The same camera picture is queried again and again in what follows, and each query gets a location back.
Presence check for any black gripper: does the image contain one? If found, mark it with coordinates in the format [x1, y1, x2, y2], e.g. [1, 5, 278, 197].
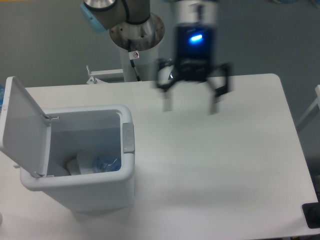
[152, 22, 235, 116]

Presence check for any clear plastic water bottle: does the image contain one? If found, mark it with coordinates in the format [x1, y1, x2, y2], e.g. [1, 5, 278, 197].
[92, 154, 122, 173]

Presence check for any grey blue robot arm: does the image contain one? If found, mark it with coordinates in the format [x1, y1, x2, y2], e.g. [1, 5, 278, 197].
[80, 0, 232, 114]

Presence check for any white trash can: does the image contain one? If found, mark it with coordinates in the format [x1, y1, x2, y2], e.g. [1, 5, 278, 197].
[20, 104, 135, 212]

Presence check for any white trash can lid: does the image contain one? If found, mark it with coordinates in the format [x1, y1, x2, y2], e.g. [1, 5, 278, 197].
[0, 76, 51, 178]

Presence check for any black clamp at table edge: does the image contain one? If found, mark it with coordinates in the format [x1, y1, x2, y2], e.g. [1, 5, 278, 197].
[302, 202, 320, 229]

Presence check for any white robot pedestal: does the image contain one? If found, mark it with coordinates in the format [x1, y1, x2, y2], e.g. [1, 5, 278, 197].
[118, 46, 159, 82]

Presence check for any black cable on pedestal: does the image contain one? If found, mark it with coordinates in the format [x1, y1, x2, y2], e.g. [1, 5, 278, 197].
[126, 38, 142, 82]

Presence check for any white pedestal base frame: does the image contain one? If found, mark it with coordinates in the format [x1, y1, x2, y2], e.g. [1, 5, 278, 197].
[85, 59, 176, 85]

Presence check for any white frame at right edge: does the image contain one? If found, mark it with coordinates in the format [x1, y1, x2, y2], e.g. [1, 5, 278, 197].
[295, 85, 320, 133]

